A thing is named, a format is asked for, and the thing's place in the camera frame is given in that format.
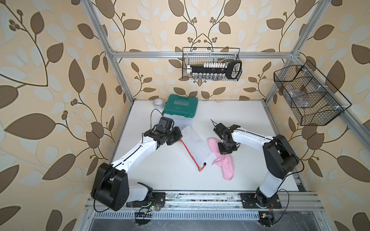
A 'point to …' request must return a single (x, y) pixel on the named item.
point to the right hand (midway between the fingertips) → (225, 152)
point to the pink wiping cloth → (225, 160)
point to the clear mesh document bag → (197, 147)
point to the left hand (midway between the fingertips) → (181, 132)
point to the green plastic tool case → (180, 106)
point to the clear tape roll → (158, 103)
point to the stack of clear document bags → (182, 122)
